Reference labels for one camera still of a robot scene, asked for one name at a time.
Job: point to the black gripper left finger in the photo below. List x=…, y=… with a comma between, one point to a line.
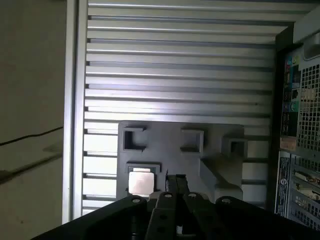
x=160, y=217

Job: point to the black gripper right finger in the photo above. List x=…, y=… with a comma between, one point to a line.
x=197, y=212

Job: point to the silver square CPU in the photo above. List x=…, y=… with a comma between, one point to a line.
x=141, y=182

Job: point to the grey plastic parts rack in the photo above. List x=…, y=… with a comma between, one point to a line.
x=165, y=150

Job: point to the black open PC case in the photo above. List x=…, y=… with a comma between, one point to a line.
x=307, y=112

